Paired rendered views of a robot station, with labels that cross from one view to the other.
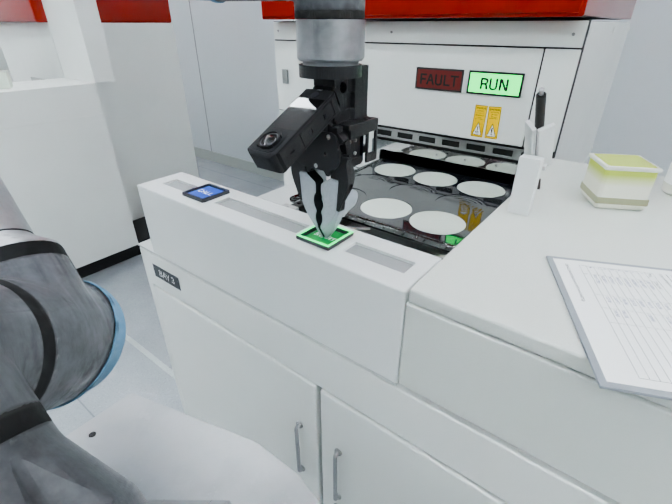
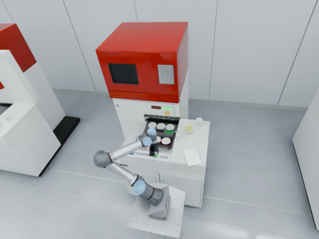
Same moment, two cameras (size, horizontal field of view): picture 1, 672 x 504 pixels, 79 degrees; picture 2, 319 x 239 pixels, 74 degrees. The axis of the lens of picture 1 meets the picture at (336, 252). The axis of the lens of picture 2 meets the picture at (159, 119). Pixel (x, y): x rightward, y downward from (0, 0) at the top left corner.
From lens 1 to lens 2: 169 cm
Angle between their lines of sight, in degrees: 21
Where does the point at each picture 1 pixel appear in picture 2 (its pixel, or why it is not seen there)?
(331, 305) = (159, 164)
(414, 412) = (173, 171)
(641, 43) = (194, 47)
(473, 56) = (162, 104)
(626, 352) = (189, 162)
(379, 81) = (143, 107)
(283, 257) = (151, 160)
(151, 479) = not seen: hidden behind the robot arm
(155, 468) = not seen: hidden behind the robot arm
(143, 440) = not seen: hidden behind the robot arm
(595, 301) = (187, 156)
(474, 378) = (178, 167)
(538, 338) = (182, 163)
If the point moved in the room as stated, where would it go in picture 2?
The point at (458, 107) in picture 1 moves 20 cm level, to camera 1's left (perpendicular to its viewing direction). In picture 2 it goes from (161, 111) to (145, 117)
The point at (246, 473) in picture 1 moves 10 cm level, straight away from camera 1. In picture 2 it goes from (159, 185) to (153, 179)
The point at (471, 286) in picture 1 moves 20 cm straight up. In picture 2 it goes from (175, 158) to (174, 145)
